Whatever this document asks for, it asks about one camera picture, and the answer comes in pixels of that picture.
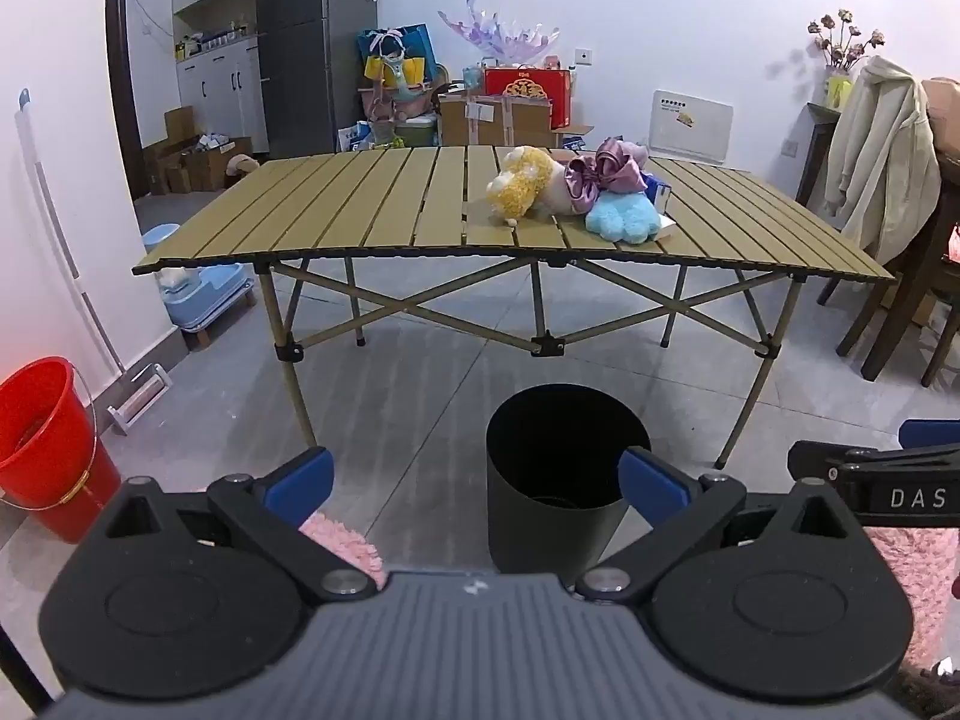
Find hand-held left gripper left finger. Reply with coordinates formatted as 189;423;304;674
97;446;380;605

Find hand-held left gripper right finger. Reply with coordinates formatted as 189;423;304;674
574;446;863;605

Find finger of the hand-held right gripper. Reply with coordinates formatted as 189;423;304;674
787;439;960;478
898;420;960;452

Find black trash bin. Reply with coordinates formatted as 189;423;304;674
486;384;652;575

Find light blue plush toy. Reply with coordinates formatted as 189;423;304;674
585;191;662;245

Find blue packet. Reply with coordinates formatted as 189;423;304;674
641;172;676;237

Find purple satin bow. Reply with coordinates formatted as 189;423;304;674
564;136;652;205

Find yellow white plush toy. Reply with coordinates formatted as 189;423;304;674
486;146;593;226

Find person's left leg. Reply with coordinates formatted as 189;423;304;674
300;514;387;590

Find person's leg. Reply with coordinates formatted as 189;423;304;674
300;514;387;590
862;526;960;665

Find person's right leg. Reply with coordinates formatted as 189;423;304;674
862;526;960;665

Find dark wooden chair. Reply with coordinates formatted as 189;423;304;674
836;79;960;387

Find blue pet bowl stand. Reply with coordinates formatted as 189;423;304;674
184;262;257;352

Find red plastic bucket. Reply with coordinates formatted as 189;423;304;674
0;358;122;545

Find tan slatted folding table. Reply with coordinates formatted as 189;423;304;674
131;142;897;470

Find cream hooded coat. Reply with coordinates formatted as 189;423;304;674
823;56;942;263

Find dark wooden side table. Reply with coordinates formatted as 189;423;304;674
795;101;845;207

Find pink garment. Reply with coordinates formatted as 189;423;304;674
922;77;960;158

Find large taped cardboard box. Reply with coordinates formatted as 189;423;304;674
437;94;560;149

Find white kitchen cabinets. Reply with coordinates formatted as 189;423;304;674
171;0;271;158

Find dried flower bouquet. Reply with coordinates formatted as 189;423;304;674
808;9;886;72

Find red gift box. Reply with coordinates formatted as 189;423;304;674
484;66;575;130

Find yellow gift bag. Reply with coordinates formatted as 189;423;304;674
364;56;425;83

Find grey refrigerator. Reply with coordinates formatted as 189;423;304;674
251;0;380;162

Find dark wooden door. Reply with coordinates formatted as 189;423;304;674
105;0;143;200

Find blue gift bag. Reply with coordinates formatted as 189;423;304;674
356;24;443;83

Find iridescent paper decoration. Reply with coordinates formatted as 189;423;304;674
437;0;561;65

